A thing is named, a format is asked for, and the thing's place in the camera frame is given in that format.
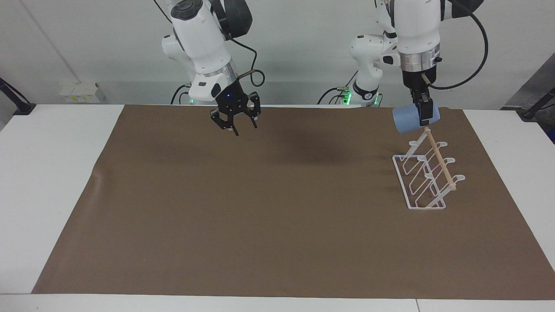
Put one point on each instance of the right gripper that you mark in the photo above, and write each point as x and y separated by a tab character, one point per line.
232	102

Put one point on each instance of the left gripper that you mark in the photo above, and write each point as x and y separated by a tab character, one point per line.
418	82

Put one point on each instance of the light blue cup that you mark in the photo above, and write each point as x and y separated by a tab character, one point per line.
405	119

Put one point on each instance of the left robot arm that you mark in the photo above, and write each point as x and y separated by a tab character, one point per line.
416	30

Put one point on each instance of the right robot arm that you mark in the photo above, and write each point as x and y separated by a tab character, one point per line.
204	39

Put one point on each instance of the white cup holder rack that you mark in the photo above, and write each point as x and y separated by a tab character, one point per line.
442	167

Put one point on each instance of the black stand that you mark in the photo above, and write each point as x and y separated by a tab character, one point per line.
17	100
537	106

